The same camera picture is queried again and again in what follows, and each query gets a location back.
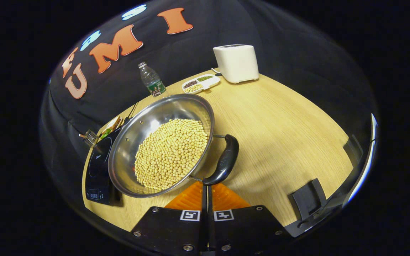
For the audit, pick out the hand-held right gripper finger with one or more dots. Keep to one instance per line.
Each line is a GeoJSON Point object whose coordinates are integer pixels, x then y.
{"type": "Point", "coordinates": [212, 231]}
{"type": "Point", "coordinates": [203, 231]}

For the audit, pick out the black induction cooktop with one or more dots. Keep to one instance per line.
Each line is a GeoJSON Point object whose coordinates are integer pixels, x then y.
{"type": "Point", "coordinates": [98, 170]}

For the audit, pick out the pile of yellow soybeans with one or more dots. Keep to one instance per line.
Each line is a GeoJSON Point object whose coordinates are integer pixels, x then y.
{"type": "Point", "coordinates": [169, 153]}

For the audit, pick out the black plastic holder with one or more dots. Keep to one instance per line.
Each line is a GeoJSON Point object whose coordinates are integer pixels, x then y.
{"type": "Point", "coordinates": [308, 199]}

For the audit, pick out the plate with sandwich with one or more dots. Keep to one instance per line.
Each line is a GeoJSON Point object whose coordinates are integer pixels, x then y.
{"type": "Point", "coordinates": [110, 126]}

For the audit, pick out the small heap of yellow beans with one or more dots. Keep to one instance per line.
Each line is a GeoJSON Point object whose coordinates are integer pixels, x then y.
{"type": "Point", "coordinates": [193, 88]}

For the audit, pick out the pile of dark red beans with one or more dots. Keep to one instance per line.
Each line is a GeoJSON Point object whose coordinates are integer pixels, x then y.
{"type": "Point", "coordinates": [190, 84]}

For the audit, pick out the white divided dish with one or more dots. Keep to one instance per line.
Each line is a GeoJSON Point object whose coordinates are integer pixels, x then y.
{"type": "Point", "coordinates": [212, 83]}

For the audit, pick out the pile of green mung beans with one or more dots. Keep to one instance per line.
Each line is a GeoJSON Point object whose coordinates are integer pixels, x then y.
{"type": "Point", "coordinates": [205, 78]}

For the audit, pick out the clear plastic water bottle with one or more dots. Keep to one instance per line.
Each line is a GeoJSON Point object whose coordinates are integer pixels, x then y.
{"type": "Point", "coordinates": [151, 80]}

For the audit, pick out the white toaster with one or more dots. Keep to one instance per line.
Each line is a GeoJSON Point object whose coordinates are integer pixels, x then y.
{"type": "Point", "coordinates": [237, 64]}

